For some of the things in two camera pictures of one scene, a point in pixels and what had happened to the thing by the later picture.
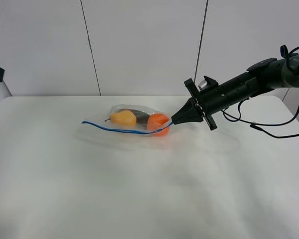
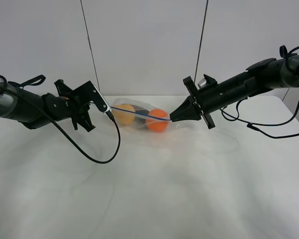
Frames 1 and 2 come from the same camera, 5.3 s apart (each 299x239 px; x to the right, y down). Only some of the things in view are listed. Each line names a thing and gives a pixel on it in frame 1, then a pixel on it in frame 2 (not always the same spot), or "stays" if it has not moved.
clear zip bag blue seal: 105,125 to 142,115
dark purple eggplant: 141,117 stays
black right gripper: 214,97 stays
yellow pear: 125,118 stays
